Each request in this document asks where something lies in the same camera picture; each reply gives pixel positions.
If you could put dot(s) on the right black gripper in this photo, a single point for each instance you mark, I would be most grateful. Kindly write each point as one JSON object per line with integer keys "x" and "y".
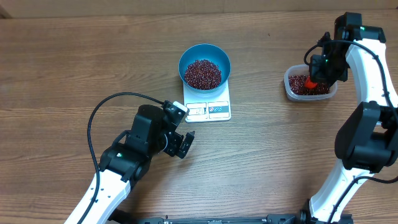
{"x": 317, "y": 76}

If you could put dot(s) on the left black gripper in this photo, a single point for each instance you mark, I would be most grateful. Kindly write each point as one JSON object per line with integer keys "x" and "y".
{"x": 176, "y": 140}

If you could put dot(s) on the red scoop with blue handle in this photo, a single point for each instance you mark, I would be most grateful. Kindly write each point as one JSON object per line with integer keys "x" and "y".
{"x": 309, "y": 84}

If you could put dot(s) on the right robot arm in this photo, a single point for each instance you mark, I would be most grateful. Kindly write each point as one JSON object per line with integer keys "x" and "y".
{"x": 367, "y": 141}

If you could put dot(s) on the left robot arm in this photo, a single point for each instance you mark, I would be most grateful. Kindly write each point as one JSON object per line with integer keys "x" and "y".
{"x": 128, "y": 159}

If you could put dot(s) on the white digital kitchen scale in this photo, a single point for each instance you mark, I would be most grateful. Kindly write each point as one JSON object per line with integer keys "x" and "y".
{"x": 206, "y": 106}

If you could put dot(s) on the red beans in bowl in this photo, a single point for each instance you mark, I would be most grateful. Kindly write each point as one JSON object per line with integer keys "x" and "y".
{"x": 203, "y": 75}

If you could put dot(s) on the blue metal bowl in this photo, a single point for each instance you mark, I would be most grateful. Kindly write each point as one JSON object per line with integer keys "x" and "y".
{"x": 209, "y": 52}

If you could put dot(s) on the clear plastic food container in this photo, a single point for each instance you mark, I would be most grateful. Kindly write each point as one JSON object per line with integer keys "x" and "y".
{"x": 303, "y": 69}

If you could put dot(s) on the red adzuki beans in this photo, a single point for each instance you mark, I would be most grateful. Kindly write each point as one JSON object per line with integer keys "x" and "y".
{"x": 296, "y": 83}

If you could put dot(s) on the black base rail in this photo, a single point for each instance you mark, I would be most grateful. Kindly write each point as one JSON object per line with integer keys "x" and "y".
{"x": 120, "y": 216}

